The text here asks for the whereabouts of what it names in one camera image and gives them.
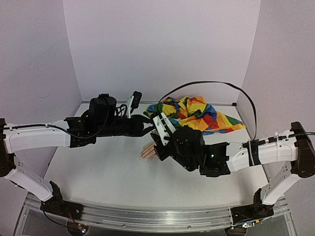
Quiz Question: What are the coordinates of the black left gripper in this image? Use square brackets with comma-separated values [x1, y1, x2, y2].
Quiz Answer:
[96, 114, 158, 138]

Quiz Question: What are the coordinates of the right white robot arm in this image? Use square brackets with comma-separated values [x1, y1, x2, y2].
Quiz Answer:
[151, 122, 315, 225]

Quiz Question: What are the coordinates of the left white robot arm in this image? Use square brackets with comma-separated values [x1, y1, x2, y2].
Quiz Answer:
[0, 91, 154, 221]

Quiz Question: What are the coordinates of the mannequin hand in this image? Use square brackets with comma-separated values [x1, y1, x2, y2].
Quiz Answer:
[140, 144, 157, 160]

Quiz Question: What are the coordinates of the colourful rainbow jacket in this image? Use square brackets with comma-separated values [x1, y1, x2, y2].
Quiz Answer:
[143, 96, 246, 135]

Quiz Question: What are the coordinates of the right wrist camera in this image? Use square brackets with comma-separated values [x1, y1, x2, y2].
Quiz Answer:
[153, 113, 176, 146]

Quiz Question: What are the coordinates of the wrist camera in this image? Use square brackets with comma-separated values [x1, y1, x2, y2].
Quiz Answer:
[153, 113, 176, 146]
[126, 91, 142, 118]

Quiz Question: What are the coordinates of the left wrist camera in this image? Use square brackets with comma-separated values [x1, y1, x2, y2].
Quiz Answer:
[126, 91, 142, 118]

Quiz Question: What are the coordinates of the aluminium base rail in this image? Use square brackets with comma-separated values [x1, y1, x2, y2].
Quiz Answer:
[14, 194, 297, 236]

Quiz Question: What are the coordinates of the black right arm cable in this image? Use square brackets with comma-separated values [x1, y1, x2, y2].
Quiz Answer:
[158, 81, 258, 142]

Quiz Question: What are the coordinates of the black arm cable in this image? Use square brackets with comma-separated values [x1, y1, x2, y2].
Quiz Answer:
[39, 199, 72, 228]
[158, 81, 258, 142]

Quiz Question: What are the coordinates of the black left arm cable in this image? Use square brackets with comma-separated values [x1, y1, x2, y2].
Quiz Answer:
[39, 199, 72, 228]

